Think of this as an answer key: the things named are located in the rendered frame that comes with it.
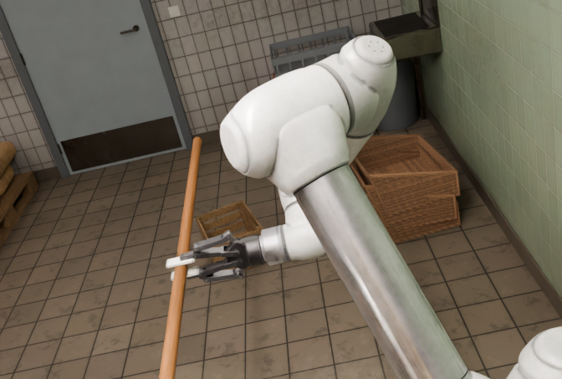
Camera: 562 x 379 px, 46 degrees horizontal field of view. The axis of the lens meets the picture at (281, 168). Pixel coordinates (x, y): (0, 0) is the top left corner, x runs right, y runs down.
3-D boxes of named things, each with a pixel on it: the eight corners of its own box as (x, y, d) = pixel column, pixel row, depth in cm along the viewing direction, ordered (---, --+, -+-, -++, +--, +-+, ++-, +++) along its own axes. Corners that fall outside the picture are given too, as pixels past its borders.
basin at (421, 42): (452, 127, 419) (434, -21, 379) (396, 140, 421) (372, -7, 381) (434, 102, 461) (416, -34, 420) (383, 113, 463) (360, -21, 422)
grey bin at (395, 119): (426, 125, 482) (416, 53, 458) (375, 136, 484) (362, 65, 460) (414, 106, 516) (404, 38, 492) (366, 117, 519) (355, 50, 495)
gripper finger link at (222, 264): (239, 250, 163) (242, 255, 164) (198, 267, 164) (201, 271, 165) (239, 259, 160) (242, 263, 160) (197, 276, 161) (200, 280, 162)
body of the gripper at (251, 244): (259, 242, 156) (221, 251, 156) (268, 271, 159) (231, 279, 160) (258, 226, 162) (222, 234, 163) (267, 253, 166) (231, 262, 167)
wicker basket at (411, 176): (375, 222, 348) (366, 176, 336) (346, 177, 399) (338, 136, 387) (462, 196, 352) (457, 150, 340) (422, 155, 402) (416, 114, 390)
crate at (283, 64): (360, 60, 455) (356, 39, 449) (275, 80, 459) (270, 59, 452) (352, 44, 491) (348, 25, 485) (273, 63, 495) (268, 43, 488)
